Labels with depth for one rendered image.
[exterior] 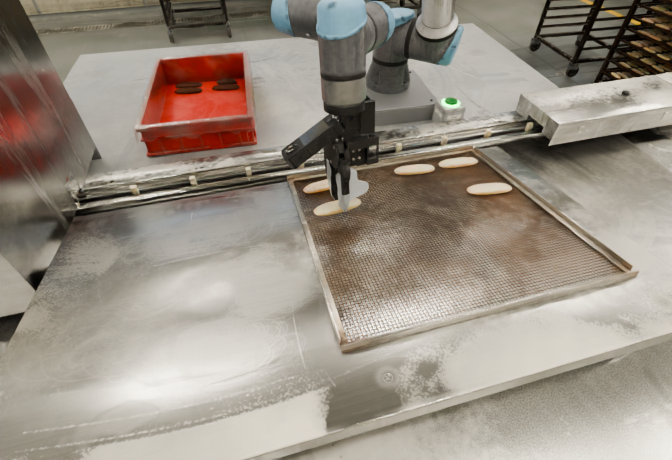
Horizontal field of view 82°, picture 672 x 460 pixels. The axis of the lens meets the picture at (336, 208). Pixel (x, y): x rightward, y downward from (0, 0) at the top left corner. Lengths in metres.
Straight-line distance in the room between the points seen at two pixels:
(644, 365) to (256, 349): 0.67
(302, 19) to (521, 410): 0.76
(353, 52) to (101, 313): 0.57
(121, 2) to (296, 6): 4.80
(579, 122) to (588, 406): 0.77
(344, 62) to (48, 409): 0.62
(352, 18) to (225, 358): 0.52
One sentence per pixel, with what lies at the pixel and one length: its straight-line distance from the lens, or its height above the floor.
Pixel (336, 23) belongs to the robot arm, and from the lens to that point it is 0.62.
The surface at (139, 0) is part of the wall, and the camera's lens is 5.48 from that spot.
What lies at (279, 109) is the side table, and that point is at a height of 0.82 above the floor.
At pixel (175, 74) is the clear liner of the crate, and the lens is 1.60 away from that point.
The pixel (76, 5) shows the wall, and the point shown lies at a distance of 5.63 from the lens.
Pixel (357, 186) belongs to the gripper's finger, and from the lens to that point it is 0.73.
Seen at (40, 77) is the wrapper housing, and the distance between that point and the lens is 1.11.
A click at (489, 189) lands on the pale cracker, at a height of 0.93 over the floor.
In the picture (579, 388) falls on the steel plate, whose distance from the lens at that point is 0.83.
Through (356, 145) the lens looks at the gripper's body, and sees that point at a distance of 0.68.
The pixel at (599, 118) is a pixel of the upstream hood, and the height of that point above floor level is 0.92.
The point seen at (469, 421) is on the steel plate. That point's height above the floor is 0.82.
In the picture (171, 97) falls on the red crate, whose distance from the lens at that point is 1.53.
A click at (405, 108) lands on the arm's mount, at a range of 1.27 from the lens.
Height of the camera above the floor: 1.49
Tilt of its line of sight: 44 degrees down
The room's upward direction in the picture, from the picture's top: straight up
